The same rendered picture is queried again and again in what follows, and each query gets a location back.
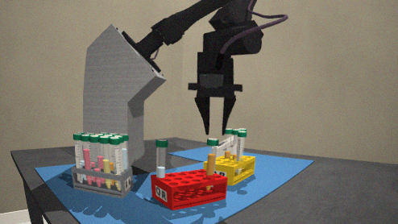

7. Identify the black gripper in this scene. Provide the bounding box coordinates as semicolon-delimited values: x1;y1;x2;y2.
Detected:
188;83;243;135

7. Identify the blue bench mat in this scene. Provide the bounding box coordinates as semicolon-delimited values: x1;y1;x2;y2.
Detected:
35;147;314;224

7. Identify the yellow rack with round wells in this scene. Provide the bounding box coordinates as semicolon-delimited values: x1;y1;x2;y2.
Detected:
214;154;255;186

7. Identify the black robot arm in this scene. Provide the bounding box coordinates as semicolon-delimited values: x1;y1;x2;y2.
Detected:
122;0;263;88

